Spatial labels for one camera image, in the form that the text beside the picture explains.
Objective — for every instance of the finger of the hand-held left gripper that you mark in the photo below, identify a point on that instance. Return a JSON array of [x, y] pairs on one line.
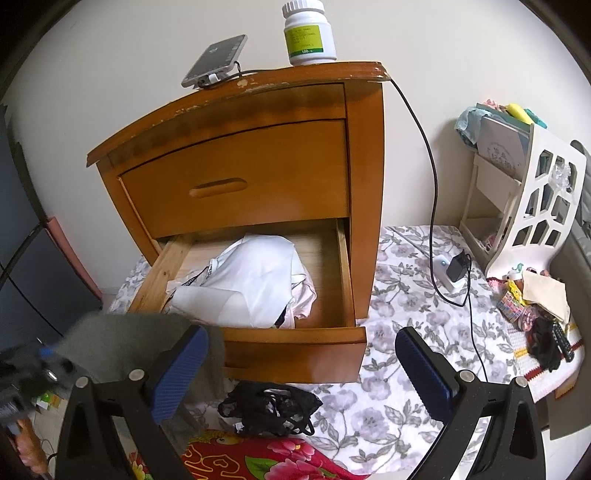
[[48, 353]]

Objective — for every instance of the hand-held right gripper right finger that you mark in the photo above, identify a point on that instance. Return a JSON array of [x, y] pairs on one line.
[[425, 374]]

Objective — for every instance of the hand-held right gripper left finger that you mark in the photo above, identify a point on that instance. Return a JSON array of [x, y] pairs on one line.
[[180, 369]]

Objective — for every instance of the grey cloth garment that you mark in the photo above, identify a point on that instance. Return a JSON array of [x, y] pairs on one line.
[[129, 337]]

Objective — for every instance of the black lace underwear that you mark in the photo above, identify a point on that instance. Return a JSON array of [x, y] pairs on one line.
[[272, 406]]

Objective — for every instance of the wooden drawer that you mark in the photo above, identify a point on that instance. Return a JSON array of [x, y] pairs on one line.
[[277, 184], [295, 355]]

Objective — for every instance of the white underwear with black waistband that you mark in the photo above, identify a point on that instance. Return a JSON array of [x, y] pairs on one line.
[[258, 277]]

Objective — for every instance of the closed wooden drawer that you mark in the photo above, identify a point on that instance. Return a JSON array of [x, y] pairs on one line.
[[277, 184]]

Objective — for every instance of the person's left hand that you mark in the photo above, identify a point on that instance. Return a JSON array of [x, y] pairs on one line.
[[30, 443]]

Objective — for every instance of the small green packet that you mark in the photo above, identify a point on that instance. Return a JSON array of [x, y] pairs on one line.
[[46, 401]]

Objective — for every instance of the grey floral bed sheet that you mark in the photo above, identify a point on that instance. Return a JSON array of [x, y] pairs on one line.
[[401, 314]]

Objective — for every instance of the dark blue cabinet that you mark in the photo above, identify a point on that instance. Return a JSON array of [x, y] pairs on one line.
[[46, 286]]

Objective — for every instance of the white power strip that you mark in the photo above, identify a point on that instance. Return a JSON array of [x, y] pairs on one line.
[[441, 274]]

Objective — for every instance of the pink board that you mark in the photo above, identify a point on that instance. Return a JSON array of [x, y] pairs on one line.
[[69, 251]]

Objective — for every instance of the colourful patterned packet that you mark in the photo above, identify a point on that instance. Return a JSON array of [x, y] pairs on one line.
[[510, 304]]

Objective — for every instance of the black cloth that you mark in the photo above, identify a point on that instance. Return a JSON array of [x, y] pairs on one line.
[[542, 346]]

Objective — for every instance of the red floral blanket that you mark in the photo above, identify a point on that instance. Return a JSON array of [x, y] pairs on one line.
[[277, 457]]

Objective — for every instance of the black remote control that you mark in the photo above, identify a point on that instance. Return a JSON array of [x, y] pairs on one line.
[[564, 344]]

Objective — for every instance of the cream paper bag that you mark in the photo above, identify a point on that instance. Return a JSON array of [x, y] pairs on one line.
[[545, 290]]

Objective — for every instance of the white openwork rack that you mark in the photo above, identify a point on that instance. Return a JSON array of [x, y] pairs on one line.
[[508, 249]]

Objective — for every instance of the wooden nightstand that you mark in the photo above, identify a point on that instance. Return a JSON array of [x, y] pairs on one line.
[[364, 184]]

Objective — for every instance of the grey white album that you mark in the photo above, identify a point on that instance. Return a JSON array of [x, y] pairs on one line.
[[503, 147]]

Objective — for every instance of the light blue cloth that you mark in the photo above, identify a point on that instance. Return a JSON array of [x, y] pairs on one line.
[[466, 124]]

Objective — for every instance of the yellow plastic item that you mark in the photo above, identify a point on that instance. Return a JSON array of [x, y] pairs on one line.
[[521, 113]]

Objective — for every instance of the white phone holder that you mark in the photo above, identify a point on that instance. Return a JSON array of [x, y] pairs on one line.
[[212, 81]]

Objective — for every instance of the grey smartphone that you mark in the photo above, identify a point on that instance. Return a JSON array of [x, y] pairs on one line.
[[212, 57]]

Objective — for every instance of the white green-label pill bottle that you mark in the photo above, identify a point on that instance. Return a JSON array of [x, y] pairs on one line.
[[309, 46]]

